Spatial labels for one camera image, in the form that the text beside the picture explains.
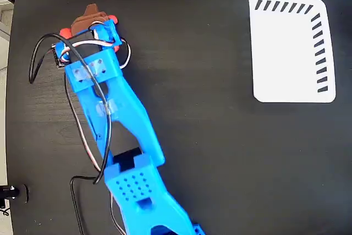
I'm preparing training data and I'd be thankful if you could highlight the bare camera circuit board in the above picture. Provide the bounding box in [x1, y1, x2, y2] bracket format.
[51, 42, 69, 68]

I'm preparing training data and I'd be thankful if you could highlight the red turtle toy silver shell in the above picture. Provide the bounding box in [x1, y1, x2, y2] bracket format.
[59, 14, 122, 52]

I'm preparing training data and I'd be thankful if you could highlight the black table clamp mount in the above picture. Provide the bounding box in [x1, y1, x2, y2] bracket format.
[0, 183, 30, 206]

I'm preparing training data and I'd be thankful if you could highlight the white red servo wire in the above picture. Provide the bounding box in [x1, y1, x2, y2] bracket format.
[59, 20, 132, 235]

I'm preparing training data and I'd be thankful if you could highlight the white paper with striped border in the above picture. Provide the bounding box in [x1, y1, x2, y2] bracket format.
[248, 0, 337, 104]

